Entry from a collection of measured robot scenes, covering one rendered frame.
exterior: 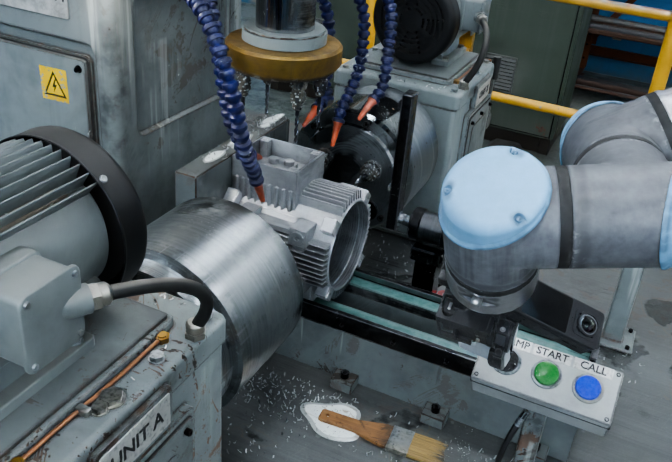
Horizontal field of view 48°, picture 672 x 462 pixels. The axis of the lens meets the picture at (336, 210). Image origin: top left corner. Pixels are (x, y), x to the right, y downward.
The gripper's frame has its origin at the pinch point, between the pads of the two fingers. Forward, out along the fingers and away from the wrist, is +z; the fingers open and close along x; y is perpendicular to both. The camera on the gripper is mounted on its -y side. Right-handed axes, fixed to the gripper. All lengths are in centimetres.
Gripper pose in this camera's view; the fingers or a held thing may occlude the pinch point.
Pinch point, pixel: (506, 355)
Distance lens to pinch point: 96.3
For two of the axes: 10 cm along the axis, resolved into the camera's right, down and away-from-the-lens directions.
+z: 1.6, 5.3, 8.3
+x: -4.0, 8.1, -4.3
